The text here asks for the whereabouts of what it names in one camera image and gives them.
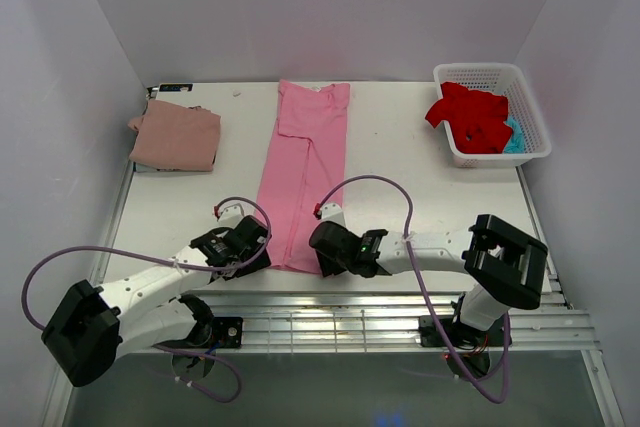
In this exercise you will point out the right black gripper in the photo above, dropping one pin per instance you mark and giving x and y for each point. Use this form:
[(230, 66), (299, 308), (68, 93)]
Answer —
[(327, 266)]

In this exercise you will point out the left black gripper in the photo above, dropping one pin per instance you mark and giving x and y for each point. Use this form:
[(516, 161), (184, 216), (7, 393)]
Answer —
[(262, 261)]

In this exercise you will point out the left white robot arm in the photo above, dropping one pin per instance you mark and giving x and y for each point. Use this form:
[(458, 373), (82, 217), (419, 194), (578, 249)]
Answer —
[(93, 326)]

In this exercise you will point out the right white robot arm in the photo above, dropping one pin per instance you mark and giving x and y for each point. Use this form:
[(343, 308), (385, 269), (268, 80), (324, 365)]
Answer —
[(506, 263)]

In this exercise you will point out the folded dusty pink t shirt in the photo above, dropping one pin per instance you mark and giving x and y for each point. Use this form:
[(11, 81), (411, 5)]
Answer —
[(176, 138)]

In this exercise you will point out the blue label sticker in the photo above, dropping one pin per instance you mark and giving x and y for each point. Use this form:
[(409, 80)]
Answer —
[(175, 87)]

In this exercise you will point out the red t shirt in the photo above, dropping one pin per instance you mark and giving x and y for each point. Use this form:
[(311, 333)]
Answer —
[(477, 119)]

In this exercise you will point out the teal t shirt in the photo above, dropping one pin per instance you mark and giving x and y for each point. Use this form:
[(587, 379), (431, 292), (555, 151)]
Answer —
[(516, 143)]

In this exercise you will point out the white plastic mesh basket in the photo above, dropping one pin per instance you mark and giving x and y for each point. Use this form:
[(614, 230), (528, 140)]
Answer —
[(499, 79)]

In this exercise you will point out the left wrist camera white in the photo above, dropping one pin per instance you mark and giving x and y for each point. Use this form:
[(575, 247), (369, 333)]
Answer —
[(229, 216)]

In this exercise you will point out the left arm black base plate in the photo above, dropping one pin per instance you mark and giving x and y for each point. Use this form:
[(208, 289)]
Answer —
[(221, 333)]

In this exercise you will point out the aluminium rail frame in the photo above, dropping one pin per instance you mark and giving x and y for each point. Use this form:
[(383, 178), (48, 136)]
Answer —
[(354, 358)]

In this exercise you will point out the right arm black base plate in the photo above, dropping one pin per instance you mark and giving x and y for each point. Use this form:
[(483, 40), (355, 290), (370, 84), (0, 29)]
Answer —
[(461, 336)]

